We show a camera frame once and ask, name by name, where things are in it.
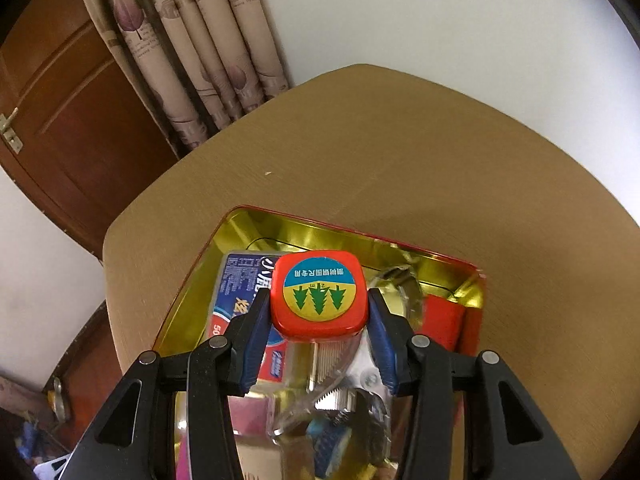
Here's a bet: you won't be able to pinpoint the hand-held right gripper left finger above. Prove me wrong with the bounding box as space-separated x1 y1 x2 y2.
59 287 273 480

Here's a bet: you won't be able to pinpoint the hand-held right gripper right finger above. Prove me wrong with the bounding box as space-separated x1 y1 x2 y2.
367 287 576 480

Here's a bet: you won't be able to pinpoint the silver serrated metal tool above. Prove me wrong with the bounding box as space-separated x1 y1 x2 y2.
270 340 396 441

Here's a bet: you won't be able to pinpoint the small red box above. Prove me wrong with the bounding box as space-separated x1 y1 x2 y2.
422 295 468 353

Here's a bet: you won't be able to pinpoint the clear card box blue label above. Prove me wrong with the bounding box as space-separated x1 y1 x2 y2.
202 251 316 396

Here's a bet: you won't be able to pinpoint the silver nail clippers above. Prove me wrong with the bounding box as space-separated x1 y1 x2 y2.
367 265 426 331

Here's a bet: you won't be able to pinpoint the red square tape measure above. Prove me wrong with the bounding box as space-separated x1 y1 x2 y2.
270 250 371 343

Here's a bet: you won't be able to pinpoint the red tin box gold inside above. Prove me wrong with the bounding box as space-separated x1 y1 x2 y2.
150 205 488 480

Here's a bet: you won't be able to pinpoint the beige leaf print curtain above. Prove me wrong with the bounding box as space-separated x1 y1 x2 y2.
70 0 293 161

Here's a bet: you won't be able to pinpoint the brown wooden door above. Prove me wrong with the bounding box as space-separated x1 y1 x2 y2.
0 0 181 256

